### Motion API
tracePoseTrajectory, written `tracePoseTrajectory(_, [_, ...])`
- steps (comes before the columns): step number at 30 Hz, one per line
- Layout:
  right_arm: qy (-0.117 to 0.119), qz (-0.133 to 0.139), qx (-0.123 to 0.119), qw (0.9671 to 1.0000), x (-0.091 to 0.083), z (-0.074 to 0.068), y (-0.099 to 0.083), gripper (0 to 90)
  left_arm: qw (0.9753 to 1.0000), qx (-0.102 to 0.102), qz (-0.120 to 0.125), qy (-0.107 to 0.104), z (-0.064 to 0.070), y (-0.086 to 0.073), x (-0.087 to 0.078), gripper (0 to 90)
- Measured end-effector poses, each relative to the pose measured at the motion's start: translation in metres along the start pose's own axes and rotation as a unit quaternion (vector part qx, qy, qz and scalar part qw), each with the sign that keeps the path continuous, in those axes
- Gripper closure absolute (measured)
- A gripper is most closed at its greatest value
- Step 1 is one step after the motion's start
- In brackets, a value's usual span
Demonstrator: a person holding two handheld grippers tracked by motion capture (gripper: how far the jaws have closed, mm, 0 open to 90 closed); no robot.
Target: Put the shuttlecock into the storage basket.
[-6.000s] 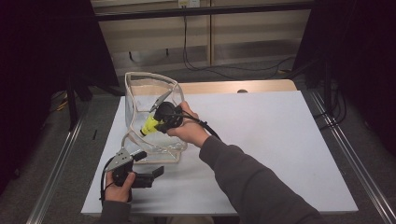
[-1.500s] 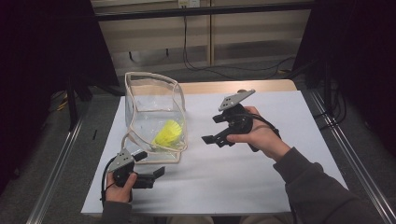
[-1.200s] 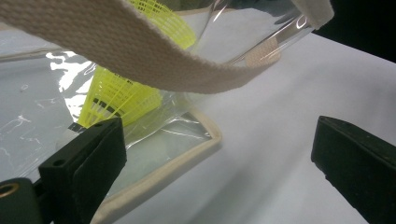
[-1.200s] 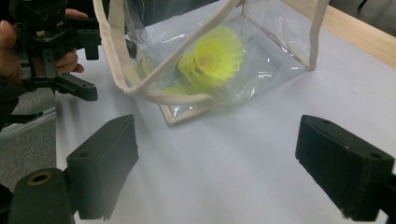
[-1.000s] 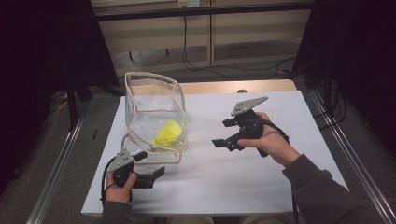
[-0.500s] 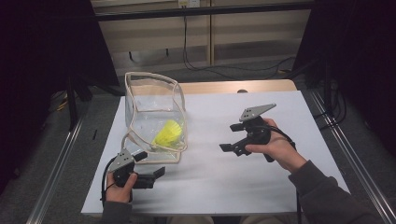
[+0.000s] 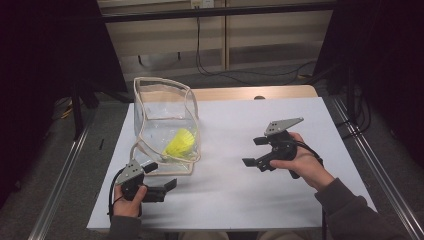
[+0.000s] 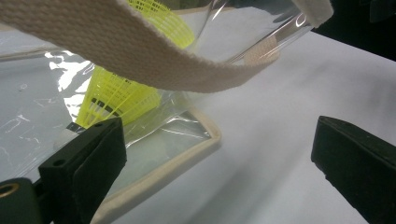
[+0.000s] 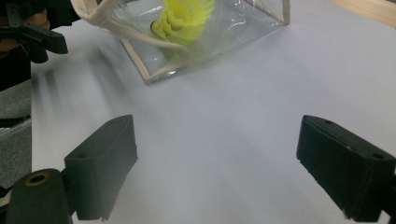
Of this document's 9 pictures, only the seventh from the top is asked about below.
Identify dark curtain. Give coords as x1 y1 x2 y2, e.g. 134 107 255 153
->
0 0 128 208
313 0 424 168

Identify clear plastic bag beige trim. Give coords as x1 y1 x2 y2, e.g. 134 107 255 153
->
128 76 202 177

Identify person's right leg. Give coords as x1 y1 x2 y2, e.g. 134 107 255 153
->
258 230 322 240

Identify yellow cable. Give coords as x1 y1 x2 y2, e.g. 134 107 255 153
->
59 103 74 120

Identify right hand-held gripper cable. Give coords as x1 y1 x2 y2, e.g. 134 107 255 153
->
293 139 328 240

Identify black stand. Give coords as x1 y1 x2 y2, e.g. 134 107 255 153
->
69 79 101 141

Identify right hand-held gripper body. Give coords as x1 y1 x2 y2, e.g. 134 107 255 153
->
257 117 304 173

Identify person's right hand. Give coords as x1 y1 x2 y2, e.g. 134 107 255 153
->
269 132 335 192

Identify wooden table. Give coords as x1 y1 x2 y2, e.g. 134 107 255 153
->
191 84 319 102

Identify person's left leg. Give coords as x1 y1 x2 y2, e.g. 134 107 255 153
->
178 231 231 240

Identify white board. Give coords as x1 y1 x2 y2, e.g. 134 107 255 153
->
86 97 384 232

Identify black horizontal bar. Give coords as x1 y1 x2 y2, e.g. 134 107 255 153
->
99 2 338 24

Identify black floor cables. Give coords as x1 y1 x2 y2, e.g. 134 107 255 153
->
334 86 373 139

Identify metal floor rail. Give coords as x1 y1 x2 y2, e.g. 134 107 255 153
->
28 126 91 240
333 98 424 240

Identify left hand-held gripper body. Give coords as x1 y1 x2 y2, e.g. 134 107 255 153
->
115 159 167 203

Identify hand-held gripper cable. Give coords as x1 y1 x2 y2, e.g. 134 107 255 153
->
293 139 328 240
108 168 126 223

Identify white wall socket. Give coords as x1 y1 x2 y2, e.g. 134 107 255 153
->
190 0 215 9

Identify person's leg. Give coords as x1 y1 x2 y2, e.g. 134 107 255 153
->
258 230 322 240
178 231 231 240

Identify person's left hand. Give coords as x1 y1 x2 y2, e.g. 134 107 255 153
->
113 184 148 218

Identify black wall cable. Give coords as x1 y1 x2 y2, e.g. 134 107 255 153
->
194 16 318 86

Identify left hand-held gripper cable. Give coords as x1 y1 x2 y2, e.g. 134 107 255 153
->
108 168 126 223

